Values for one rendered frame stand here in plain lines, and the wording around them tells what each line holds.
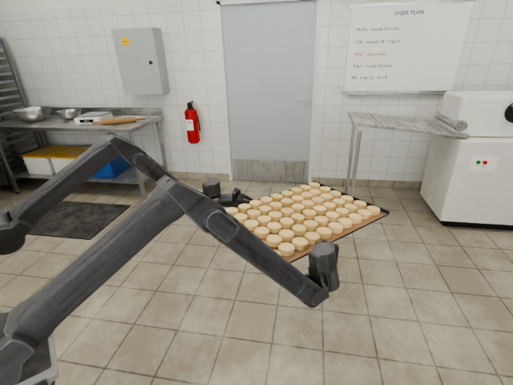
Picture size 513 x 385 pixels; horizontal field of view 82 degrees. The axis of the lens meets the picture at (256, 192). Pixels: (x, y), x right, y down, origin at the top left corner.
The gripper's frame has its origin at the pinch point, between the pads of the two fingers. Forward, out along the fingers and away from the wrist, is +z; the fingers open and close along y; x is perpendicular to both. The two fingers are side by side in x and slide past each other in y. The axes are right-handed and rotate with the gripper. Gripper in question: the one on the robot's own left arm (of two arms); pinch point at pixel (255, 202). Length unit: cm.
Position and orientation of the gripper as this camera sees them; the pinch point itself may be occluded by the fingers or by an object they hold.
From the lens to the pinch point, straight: 124.4
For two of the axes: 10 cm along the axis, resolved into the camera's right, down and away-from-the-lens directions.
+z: 9.9, 0.6, -1.2
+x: -1.3, 4.2, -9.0
